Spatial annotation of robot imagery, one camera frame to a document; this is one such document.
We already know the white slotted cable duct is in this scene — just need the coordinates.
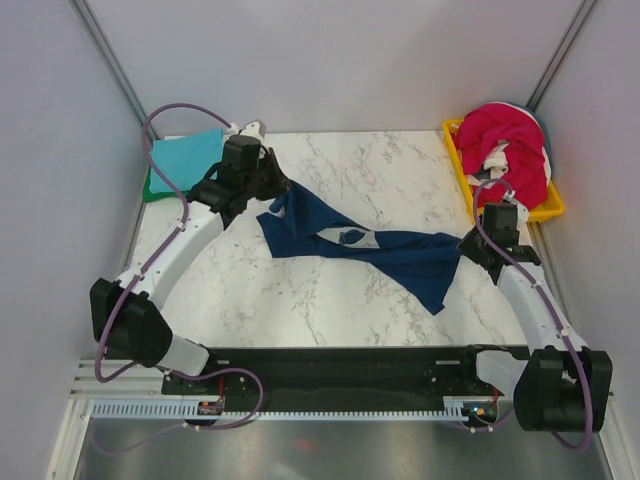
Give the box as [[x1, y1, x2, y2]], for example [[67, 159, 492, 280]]
[[90, 397, 499, 422]]

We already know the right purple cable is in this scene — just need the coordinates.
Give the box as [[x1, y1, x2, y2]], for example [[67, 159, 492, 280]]
[[472, 179, 599, 452]]

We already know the navy blue printed t shirt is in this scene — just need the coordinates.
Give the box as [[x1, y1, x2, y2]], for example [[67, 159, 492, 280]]
[[257, 183, 461, 315]]

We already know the yellow plastic bin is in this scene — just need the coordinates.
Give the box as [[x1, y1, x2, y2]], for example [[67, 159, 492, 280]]
[[442, 119, 566, 223]]

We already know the light blue folded t shirt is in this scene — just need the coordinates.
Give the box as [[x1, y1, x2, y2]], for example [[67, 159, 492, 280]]
[[151, 129, 224, 192]]

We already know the green folded t shirt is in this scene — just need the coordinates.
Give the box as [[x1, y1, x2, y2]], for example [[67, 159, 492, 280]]
[[142, 167, 177, 203]]

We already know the white t shirt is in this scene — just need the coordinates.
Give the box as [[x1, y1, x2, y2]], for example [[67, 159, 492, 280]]
[[466, 142, 552, 186]]

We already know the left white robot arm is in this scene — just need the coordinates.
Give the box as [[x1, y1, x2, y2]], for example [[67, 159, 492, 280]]
[[90, 126, 291, 393]]

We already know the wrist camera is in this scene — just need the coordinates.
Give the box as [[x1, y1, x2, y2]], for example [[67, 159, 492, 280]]
[[503, 192, 529, 230], [227, 119, 266, 141]]

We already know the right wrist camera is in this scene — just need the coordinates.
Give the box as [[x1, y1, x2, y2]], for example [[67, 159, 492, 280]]
[[503, 192, 529, 230]]

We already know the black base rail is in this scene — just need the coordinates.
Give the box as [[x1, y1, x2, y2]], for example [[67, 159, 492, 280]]
[[162, 344, 493, 411]]

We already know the pink t shirt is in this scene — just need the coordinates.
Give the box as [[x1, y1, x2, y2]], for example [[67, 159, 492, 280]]
[[453, 101, 549, 209]]

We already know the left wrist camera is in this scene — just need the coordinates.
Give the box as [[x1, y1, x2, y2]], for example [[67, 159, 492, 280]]
[[227, 119, 266, 141]]

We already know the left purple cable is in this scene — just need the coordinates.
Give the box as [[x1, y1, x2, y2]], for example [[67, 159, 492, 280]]
[[92, 102, 236, 384]]

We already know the purple cable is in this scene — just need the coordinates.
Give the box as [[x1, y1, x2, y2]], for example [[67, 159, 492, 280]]
[[92, 102, 236, 384], [472, 179, 599, 452]]

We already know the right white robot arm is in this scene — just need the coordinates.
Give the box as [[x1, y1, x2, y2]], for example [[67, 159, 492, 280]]
[[457, 202, 613, 433]]

